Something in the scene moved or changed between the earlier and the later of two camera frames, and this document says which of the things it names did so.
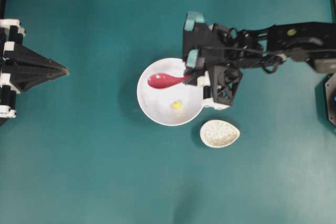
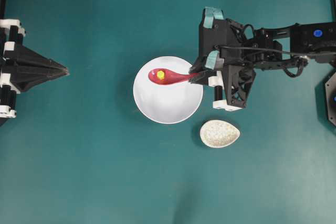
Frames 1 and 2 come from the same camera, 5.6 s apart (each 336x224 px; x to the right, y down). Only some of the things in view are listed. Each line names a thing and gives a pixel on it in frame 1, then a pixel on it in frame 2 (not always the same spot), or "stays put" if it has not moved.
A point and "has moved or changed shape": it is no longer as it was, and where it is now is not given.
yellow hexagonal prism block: [177, 105] -> [160, 74]
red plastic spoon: [161, 81] has moved or changed shape
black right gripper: [215, 57] -> [221, 43]
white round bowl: [175, 105] stays put
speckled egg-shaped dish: [217, 134] stays put
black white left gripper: [21, 67] stays put
